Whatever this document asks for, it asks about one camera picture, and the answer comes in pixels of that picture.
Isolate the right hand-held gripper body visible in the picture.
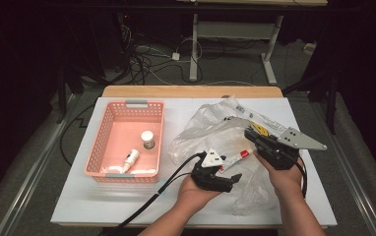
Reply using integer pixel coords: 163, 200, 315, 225
255, 126, 328, 171

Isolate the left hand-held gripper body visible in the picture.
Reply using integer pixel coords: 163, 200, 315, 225
190, 147, 235, 194

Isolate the red and white tube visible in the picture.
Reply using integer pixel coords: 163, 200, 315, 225
219, 149, 254, 174

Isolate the clear printed plastic bag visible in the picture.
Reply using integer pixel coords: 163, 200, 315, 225
167, 95, 303, 217

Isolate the pink perforated plastic basket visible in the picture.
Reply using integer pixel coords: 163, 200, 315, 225
84, 98, 166, 185

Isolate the person's left hand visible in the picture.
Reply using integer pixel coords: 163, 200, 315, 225
175, 174, 223, 214

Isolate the person's right hand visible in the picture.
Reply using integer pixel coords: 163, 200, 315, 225
253, 150, 304, 199

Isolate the white-capped small jar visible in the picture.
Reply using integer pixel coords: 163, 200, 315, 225
140, 130, 157, 150

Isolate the black metal stand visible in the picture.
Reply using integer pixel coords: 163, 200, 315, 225
55, 60, 86, 125
282, 67, 339, 136

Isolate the small white dropper bottle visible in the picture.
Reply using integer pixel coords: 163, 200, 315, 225
122, 148, 141, 174

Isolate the white board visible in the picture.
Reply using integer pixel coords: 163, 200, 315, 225
50, 96, 338, 228

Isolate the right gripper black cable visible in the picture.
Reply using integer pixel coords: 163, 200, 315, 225
294, 156, 309, 200

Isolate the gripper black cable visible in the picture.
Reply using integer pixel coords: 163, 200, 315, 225
294, 156, 309, 200
101, 150, 208, 236

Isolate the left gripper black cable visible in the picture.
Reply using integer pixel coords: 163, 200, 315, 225
101, 150, 208, 236

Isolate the metal floor rail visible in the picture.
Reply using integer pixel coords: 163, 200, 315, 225
0, 93, 77, 236
307, 97, 376, 236

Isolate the tangle of floor cables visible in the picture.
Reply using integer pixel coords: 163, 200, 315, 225
118, 23, 205, 87

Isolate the black floor cable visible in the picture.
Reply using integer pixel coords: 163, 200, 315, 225
59, 103, 95, 167

